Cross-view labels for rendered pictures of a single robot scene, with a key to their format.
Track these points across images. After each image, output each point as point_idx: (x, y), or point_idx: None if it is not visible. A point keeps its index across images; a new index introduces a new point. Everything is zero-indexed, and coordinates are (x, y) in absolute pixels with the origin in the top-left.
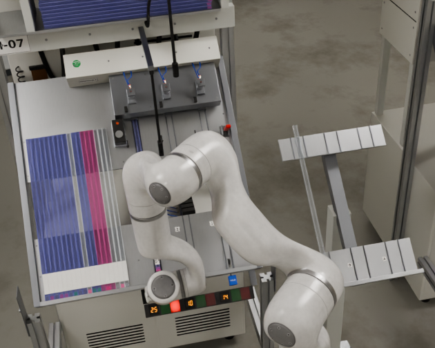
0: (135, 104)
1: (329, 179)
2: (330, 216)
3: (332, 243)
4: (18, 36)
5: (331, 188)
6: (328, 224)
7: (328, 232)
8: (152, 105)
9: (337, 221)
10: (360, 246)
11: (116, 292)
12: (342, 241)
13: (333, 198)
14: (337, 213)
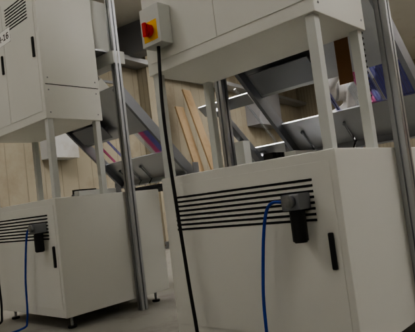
0: None
1: (236, 124)
2: (246, 144)
3: (251, 161)
4: None
5: (239, 128)
6: (246, 153)
7: (247, 158)
8: None
9: (249, 143)
10: (258, 146)
11: None
12: (256, 150)
13: (242, 133)
14: (248, 139)
